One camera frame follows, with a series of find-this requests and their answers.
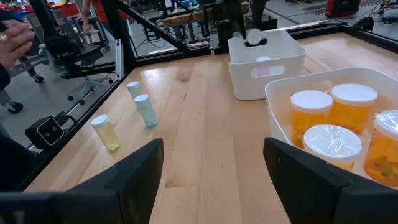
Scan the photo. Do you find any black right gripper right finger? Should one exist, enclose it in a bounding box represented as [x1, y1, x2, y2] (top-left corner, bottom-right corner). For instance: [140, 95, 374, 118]
[262, 137, 351, 224]

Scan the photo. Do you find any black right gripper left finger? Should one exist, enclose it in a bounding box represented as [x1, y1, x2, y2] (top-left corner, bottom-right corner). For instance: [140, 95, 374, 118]
[67, 138, 165, 224]

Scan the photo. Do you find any large orange pill bottle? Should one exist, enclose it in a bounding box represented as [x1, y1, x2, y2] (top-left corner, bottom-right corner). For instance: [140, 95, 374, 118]
[328, 83, 379, 136]
[303, 124, 363, 172]
[290, 90, 333, 149]
[363, 109, 398, 187]

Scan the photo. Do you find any small pink pill bottle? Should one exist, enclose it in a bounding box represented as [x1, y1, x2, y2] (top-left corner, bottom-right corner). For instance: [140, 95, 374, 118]
[256, 55, 272, 77]

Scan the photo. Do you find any small teal pill bottle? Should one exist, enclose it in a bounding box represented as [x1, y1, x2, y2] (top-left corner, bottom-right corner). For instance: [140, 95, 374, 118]
[134, 93, 159, 129]
[126, 80, 143, 110]

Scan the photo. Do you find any white plastic bin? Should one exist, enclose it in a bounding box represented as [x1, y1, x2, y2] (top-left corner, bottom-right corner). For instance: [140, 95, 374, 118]
[264, 67, 398, 190]
[228, 30, 307, 101]

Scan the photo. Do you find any black office chair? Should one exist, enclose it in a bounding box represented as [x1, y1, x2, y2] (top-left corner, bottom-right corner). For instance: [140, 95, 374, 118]
[30, 0, 114, 105]

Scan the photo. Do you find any wooden workbench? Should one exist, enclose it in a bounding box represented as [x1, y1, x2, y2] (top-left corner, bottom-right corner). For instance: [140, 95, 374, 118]
[162, 8, 250, 27]

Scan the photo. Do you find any person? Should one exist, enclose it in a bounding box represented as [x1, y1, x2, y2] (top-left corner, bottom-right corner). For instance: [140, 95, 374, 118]
[81, 0, 109, 35]

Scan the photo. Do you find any red equipment case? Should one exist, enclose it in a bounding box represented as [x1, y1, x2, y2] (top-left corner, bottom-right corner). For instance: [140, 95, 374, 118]
[325, 0, 361, 19]

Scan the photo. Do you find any person's hand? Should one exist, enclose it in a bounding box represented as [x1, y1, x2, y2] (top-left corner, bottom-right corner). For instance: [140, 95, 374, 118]
[0, 19, 35, 72]

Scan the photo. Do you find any black table-level camera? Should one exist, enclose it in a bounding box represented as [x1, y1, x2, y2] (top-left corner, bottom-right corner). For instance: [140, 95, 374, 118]
[24, 116, 65, 150]

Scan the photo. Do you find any silver aluminium rail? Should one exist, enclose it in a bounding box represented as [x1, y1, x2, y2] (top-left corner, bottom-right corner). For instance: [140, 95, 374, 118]
[114, 39, 124, 80]

